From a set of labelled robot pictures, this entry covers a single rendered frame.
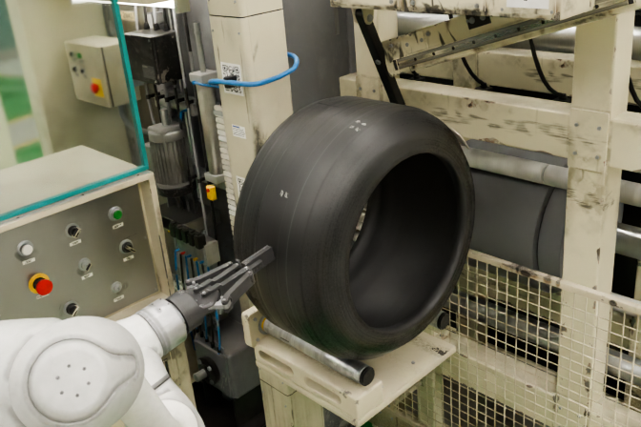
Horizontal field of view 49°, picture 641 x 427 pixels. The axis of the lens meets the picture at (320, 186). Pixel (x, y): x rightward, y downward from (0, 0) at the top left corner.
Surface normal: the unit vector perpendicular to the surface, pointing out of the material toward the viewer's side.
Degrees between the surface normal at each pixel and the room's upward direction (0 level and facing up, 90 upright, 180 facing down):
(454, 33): 90
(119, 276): 90
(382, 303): 19
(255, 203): 62
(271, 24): 90
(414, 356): 0
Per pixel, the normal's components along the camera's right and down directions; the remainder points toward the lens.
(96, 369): 0.30, -0.21
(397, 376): -0.08, -0.92
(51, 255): 0.70, 0.22
